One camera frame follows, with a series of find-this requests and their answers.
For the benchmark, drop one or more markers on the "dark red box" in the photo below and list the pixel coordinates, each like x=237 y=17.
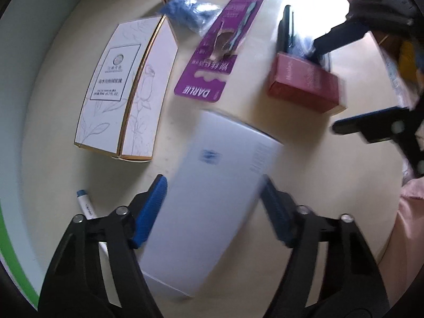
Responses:
x=304 y=82

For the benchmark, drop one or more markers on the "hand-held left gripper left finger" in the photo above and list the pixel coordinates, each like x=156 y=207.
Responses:
x=152 y=205

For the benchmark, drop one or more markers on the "purple toothbrush package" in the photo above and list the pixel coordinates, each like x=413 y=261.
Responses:
x=212 y=69

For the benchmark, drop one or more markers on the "white floral print box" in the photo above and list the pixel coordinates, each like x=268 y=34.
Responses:
x=116 y=82

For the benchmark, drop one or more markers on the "yellow object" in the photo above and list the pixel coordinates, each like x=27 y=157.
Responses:
x=406 y=56

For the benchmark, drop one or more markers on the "person's pink clothing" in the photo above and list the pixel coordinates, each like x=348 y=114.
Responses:
x=407 y=225

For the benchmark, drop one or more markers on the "black flat object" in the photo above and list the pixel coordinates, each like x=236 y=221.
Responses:
x=285 y=29

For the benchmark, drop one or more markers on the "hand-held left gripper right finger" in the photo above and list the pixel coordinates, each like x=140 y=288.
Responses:
x=276 y=205

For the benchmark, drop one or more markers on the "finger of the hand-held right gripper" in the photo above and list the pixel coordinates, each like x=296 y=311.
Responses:
x=364 y=124
x=334 y=36

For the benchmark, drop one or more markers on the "plain white box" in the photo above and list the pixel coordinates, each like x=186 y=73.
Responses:
x=215 y=188

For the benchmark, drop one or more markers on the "white tube with blue cap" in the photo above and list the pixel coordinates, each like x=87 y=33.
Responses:
x=86 y=207

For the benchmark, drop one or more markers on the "plastic bag of blue items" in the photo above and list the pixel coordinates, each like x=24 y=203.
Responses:
x=188 y=10

